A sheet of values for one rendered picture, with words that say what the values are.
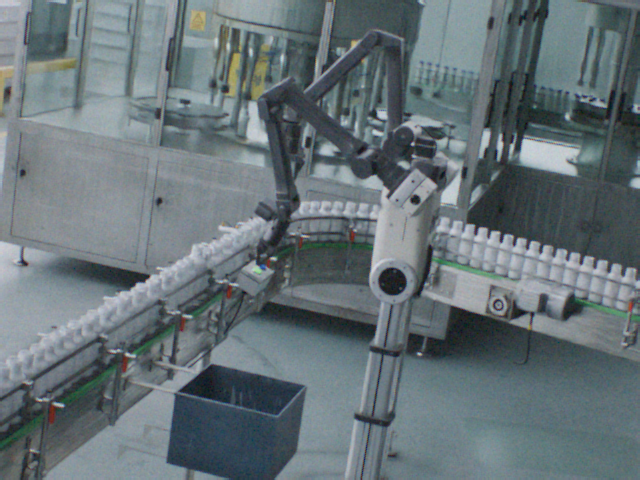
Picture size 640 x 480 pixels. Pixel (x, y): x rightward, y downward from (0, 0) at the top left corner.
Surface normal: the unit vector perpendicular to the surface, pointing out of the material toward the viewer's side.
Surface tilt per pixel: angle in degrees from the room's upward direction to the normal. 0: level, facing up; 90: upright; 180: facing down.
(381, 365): 90
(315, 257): 90
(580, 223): 90
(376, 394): 90
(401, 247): 101
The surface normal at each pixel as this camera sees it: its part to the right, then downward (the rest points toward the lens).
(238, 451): -0.25, 0.18
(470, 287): -0.54, 0.11
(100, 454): 0.15, -0.96
